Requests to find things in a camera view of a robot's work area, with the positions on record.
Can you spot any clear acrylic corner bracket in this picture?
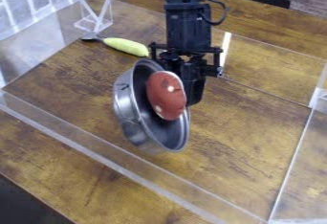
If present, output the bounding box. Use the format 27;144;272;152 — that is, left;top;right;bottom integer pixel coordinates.
74;0;113;34

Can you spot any clear acrylic tray wall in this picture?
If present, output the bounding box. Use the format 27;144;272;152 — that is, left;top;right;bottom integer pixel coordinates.
0;11;327;224

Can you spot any silver metal pot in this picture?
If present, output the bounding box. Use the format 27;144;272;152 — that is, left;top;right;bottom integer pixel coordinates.
112;59;189;153

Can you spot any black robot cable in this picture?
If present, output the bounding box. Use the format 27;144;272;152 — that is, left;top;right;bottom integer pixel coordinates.
197;0;228;27

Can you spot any red white plush mushroom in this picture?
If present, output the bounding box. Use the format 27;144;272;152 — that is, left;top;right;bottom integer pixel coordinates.
145;71;186;121

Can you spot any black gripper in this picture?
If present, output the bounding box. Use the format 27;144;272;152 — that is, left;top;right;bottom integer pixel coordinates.
149;3;224;106

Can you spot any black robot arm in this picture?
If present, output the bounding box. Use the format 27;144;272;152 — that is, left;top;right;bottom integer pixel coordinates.
149;0;225;106

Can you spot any yellow handled spatula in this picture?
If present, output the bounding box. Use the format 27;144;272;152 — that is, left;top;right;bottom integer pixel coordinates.
81;33;149;57

